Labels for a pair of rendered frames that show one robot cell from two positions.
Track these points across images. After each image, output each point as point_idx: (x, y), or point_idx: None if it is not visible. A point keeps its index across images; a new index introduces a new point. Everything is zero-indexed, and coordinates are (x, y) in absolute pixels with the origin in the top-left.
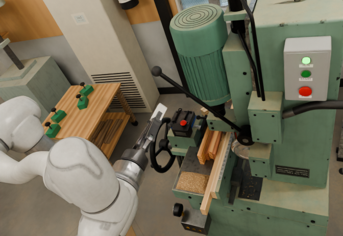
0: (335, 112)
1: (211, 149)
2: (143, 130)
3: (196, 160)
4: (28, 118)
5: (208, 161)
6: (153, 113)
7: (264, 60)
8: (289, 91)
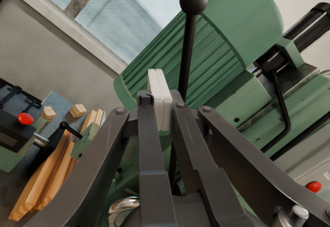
0: None
1: (53, 194)
2: (106, 120)
3: (1, 206)
4: None
5: (28, 215)
6: (157, 84)
7: (293, 125)
8: (303, 179)
